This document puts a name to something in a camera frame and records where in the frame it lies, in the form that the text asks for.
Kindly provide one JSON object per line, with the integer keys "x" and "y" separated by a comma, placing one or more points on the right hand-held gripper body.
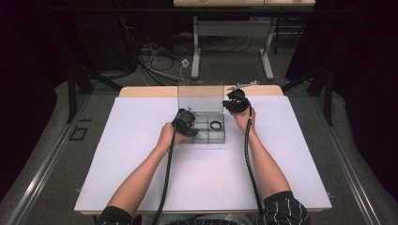
{"x": 237, "y": 103}

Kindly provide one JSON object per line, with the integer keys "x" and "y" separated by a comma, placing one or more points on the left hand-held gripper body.
{"x": 184, "y": 122}

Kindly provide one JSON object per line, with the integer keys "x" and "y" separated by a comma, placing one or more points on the clear plastic compartment box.
{"x": 203, "y": 136}

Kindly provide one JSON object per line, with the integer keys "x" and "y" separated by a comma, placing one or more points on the person's right hand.
{"x": 243, "y": 120}

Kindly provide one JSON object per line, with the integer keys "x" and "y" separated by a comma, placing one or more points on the person's left hand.
{"x": 167, "y": 139}

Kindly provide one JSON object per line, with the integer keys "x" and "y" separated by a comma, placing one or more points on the white power adapter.
{"x": 184, "y": 62}

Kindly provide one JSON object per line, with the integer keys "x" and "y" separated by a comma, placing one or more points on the white table sheet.
{"x": 203, "y": 184}

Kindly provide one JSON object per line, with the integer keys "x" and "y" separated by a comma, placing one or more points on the white-legged desk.
{"x": 231, "y": 28}

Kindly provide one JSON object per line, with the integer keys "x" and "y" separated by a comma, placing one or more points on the black metal stand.
{"x": 328, "y": 100}
{"x": 71, "y": 93}

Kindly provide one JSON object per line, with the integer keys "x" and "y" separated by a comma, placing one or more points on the black horizontal metal bar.
{"x": 125, "y": 11}

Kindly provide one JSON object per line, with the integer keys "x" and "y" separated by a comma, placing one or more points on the dark curtain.
{"x": 369, "y": 78}
{"x": 22, "y": 93}

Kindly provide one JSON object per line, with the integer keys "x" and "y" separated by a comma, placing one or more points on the metal floor rail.
{"x": 43, "y": 175}
{"x": 350, "y": 168}

